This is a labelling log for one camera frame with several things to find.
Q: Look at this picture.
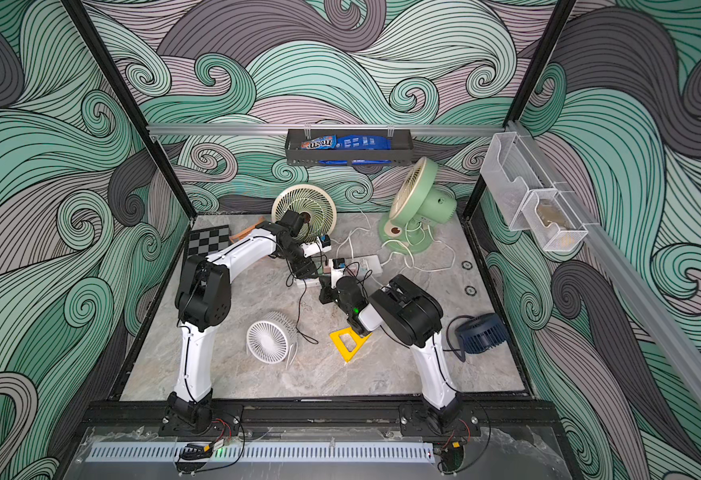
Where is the black USB cable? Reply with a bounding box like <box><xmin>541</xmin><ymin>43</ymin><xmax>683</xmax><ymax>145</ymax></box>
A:
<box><xmin>289</xmin><ymin>275</ymin><xmax>322</xmax><ymax>346</ymax></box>

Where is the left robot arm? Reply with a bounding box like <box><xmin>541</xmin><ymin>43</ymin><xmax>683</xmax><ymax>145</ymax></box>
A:
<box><xmin>168</xmin><ymin>210</ymin><xmax>332</xmax><ymax>434</ymax></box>

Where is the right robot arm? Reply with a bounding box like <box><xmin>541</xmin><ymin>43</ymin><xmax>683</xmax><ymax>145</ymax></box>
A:
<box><xmin>320</xmin><ymin>274</ymin><xmax>461</xmax><ymax>433</ymax></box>

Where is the black wall basket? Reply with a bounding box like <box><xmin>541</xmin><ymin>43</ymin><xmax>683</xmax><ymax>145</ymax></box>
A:
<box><xmin>284</xmin><ymin>126</ymin><xmax>415</xmax><ymax>166</ymax></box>

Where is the white ventilation grille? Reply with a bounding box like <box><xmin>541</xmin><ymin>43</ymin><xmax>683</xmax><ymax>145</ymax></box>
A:
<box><xmin>84</xmin><ymin>441</ymin><xmax>436</xmax><ymax>464</ymax></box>

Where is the green desk fan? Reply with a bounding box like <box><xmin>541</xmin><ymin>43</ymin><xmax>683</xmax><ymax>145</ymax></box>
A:
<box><xmin>379</xmin><ymin>157</ymin><xmax>458</xmax><ymax>255</ymax></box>

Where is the blue snack packet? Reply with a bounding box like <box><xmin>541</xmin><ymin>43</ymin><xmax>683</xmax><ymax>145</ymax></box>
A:
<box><xmin>300</xmin><ymin>135</ymin><xmax>392</xmax><ymax>151</ymax></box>

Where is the white small fan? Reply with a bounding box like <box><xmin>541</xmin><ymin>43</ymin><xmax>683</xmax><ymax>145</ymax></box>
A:
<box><xmin>246</xmin><ymin>311</ymin><xmax>298</xmax><ymax>366</ymax></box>

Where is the yellow triangle frame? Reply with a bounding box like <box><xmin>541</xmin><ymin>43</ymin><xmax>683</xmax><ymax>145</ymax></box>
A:
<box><xmin>330</xmin><ymin>327</ymin><xmax>370</xmax><ymax>363</ymax></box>

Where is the clear plastic bin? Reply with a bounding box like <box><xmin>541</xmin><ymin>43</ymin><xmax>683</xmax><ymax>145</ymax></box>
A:
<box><xmin>481</xmin><ymin>132</ymin><xmax>587</xmax><ymax>254</ymax></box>

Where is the chessboard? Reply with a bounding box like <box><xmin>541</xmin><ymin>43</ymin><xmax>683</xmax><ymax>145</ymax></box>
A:
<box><xmin>184</xmin><ymin>225</ymin><xmax>230</xmax><ymax>257</ymax></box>

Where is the cream round desk fan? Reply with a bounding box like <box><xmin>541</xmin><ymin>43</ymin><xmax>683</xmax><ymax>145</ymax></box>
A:
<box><xmin>272</xmin><ymin>184</ymin><xmax>338</xmax><ymax>242</ymax></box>

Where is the dark blue fan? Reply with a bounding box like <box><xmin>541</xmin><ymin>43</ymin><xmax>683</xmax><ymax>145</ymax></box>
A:
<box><xmin>455</xmin><ymin>313</ymin><xmax>509</xmax><ymax>357</ymax></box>

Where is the white fan power cable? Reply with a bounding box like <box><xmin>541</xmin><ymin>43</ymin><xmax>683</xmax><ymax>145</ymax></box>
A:
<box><xmin>331</xmin><ymin>209</ymin><xmax>457</xmax><ymax>274</ymax></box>

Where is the white power strip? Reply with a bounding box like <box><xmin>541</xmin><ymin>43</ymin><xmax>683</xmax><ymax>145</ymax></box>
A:
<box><xmin>296</xmin><ymin>255</ymin><xmax>384</xmax><ymax>288</ymax></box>

